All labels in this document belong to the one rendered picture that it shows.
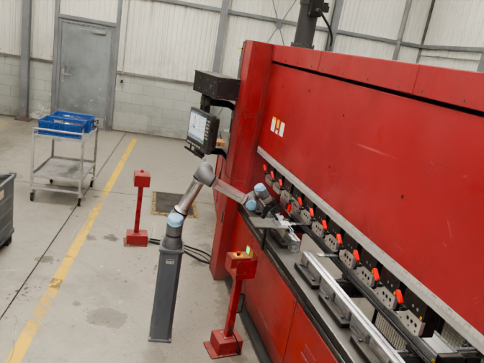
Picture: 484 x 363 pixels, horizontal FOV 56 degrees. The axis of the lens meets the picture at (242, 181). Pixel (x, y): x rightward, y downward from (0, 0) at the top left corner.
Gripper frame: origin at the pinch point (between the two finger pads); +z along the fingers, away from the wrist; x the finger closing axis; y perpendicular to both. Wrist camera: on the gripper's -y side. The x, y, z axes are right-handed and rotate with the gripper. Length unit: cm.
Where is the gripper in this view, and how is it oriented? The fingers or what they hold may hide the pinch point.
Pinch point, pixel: (278, 222)
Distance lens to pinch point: 354.3
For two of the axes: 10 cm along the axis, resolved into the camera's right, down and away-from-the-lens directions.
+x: -2.6, -3.1, 9.1
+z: 5.0, 7.7, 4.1
